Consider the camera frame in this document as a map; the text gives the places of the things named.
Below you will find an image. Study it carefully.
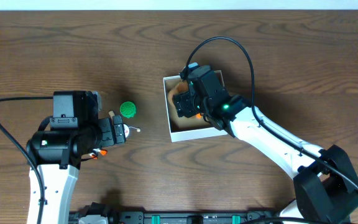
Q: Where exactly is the brown plush toy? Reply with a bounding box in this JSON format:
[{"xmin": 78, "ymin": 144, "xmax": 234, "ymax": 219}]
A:
[{"xmin": 167, "ymin": 81, "xmax": 188, "ymax": 121}]

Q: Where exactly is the green round toy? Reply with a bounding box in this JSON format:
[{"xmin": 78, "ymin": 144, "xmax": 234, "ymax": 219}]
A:
[{"xmin": 119, "ymin": 101, "xmax": 137, "ymax": 118}]

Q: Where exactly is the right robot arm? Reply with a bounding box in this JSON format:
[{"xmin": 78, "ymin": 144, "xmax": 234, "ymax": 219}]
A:
[{"xmin": 171, "ymin": 63, "xmax": 358, "ymax": 223}]

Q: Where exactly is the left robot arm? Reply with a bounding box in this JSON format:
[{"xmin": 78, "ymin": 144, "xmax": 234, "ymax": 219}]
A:
[{"xmin": 26, "ymin": 91, "xmax": 126, "ymax": 223}]

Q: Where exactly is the small pellet drum toy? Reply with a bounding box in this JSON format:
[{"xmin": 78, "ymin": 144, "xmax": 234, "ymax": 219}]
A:
[{"xmin": 108, "ymin": 110, "xmax": 141, "ymax": 138}]

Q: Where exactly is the pink white duck toy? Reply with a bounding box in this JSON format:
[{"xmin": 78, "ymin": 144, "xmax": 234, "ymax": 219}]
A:
[{"xmin": 90, "ymin": 149, "xmax": 108, "ymax": 159}]

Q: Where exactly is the white cardboard box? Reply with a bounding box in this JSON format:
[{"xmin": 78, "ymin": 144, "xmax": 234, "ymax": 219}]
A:
[{"xmin": 163, "ymin": 75, "xmax": 227, "ymax": 142}]

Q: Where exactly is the left black cable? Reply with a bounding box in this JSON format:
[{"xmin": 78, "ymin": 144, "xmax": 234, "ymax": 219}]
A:
[{"xmin": 0, "ymin": 95, "xmax": 54, "ymax": 224}]

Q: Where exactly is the black mounting rail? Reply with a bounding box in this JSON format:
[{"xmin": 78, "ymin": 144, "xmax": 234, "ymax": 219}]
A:
[{"xmin": 68, "ymin": 202, "xmax": 275, "ymax": 224}]

